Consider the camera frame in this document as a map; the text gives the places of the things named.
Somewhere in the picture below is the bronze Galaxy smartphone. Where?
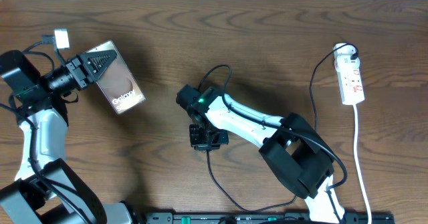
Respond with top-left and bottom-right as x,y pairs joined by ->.
87,40 -> 146,115

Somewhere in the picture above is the black USB charging cable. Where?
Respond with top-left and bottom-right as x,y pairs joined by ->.
205,43 -> 360,213

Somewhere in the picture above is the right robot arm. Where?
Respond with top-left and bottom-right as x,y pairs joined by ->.
176,85 -> 346,223

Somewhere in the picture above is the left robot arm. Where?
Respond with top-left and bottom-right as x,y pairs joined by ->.
1,50 -> 139,223

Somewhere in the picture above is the white USB charger plug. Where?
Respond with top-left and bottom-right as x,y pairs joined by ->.
333,43 -> 359,60

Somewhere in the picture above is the white power strip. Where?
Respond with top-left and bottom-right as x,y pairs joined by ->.
334,55 -> 365,106

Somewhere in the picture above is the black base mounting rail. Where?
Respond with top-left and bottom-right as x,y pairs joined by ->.
142,213 -> 395,224

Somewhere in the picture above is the white power strip cord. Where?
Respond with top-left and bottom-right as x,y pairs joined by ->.
352,104 -> 373,224

